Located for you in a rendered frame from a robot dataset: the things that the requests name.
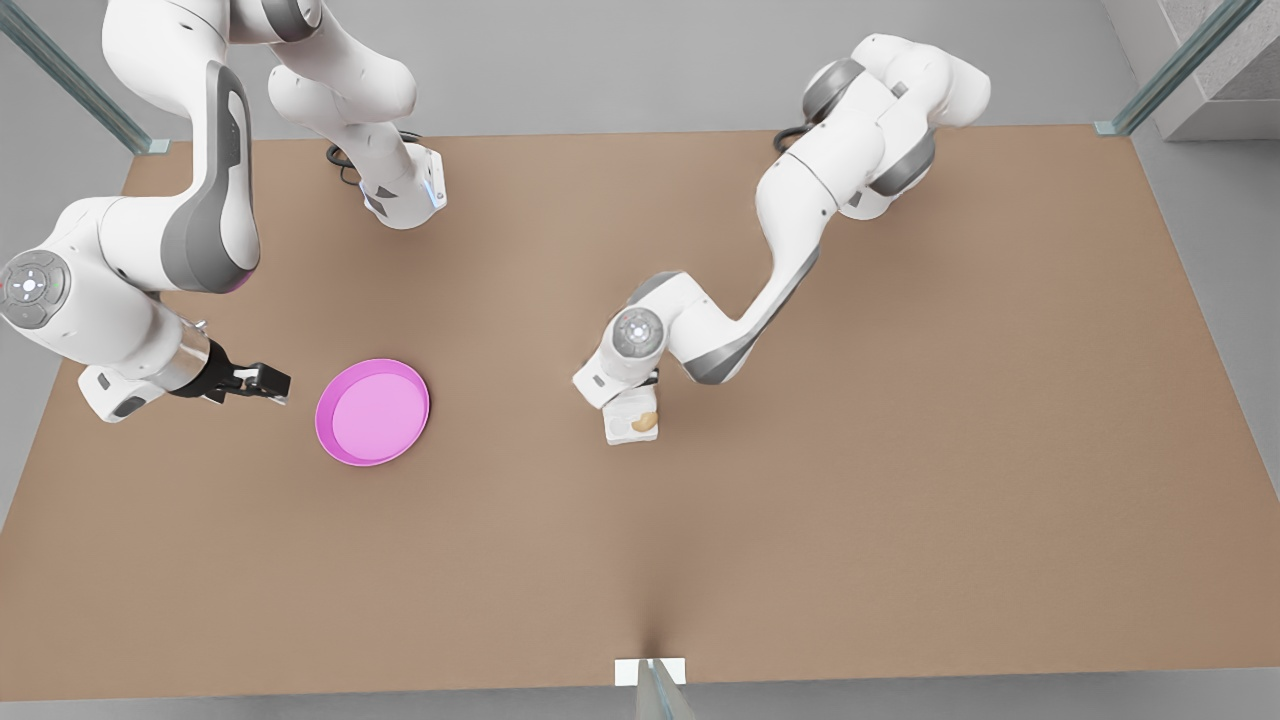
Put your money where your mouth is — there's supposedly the pink round plate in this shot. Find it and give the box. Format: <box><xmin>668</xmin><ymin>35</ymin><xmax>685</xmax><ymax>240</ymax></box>
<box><xmin>315</xmin><ymin>358</ymin><xmax>431</xmax><ymax>467</ymax></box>

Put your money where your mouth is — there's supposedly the grey concrete block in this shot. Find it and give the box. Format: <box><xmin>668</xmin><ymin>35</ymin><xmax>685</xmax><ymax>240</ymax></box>
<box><xmin>1158</xmin><ymin>0</ymin><xmax>1280</xmax><ymax>142</ymax></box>

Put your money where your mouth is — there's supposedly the silver frame post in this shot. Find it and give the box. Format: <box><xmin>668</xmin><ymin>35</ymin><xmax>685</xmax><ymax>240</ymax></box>
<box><xmin>0</xmin><ymin>0</ymin><xmax>170</xmax><ymax>155</ymax></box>
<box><xmin>614</xmin><ymin>656</ymin><xmax>699</xmax><ymax>720</ymax></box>
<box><xmin>1094</xmin><ymin>0</ymin><xmax>1267</xmax><ymax>138</ymax></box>

